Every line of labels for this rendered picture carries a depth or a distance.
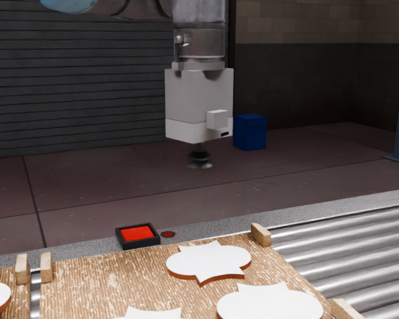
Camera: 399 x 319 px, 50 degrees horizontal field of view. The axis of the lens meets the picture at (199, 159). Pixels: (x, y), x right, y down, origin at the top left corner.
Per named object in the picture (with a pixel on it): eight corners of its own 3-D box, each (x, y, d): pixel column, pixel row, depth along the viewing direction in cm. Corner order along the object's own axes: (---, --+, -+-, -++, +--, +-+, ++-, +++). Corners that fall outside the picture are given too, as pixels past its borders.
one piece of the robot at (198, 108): (204, 43, 56) (204, 164, 60) (249, 43, 61) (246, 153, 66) (158, 43, 62) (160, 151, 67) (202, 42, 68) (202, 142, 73)
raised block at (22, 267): (18, 268, 73) (16, 254, 72) (29, 266, 74) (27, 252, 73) (16, 287, 68) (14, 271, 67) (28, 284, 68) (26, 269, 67)
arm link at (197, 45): (235, 29, 62) (194, 28, 57) (235, 61, 64) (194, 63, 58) (200, 30, 68) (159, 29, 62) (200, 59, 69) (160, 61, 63)
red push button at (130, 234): (120, 235, 90) (120, 230, 89) (147, 231, 92) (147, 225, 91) (126, 248, 84) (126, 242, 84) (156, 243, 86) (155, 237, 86)
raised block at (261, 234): (249, 235, 85) (250, 222, 85) (258, 233, 86) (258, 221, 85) (263, 248, 80) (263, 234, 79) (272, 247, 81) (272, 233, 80)
